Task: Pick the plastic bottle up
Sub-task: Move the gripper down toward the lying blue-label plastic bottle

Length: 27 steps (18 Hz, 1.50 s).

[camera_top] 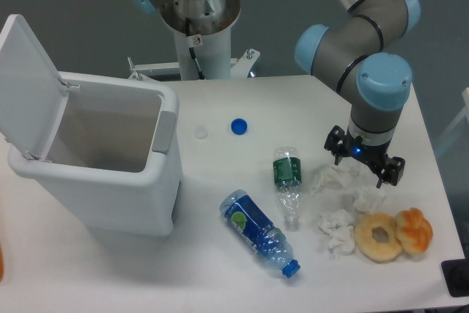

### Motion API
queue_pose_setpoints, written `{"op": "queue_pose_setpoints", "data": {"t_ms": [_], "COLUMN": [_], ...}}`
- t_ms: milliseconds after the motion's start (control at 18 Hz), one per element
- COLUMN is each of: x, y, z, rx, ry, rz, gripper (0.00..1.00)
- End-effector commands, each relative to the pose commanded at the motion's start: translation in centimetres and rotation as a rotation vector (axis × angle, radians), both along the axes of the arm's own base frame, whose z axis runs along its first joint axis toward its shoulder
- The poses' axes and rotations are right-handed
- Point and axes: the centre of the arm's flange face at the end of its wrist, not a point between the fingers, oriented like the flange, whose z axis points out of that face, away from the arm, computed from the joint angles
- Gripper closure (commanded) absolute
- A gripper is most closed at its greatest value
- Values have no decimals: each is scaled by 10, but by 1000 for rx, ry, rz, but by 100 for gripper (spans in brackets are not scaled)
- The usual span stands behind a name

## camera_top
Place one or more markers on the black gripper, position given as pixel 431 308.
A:
pixel 388 170

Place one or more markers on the blue label plastic bottle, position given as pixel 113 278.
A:
pixel 259 232

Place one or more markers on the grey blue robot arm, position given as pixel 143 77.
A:
pixel 351 61

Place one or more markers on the green label crushed bottle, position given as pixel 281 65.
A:
pixel 287 179

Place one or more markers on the blue bottle cap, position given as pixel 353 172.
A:
pixel 239 126

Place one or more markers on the white bottle cap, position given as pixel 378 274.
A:
pixel 200 132

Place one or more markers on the upper crumpled white tissue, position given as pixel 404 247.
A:
pixel 352 179

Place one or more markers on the orange glazed bun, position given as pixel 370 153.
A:
pixel 413 231

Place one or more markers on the black device at edge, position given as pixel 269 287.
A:
pixel 455 273

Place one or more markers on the white trash bin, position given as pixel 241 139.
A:
pixel 105 148

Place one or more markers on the orange object at edge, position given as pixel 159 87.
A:
pixel 1 264

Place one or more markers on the plain ring doughnut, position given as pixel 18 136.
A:
pixel 375 236

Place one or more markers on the white frame at right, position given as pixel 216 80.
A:
pixel 454 130

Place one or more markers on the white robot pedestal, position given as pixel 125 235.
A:
pixel 202 32

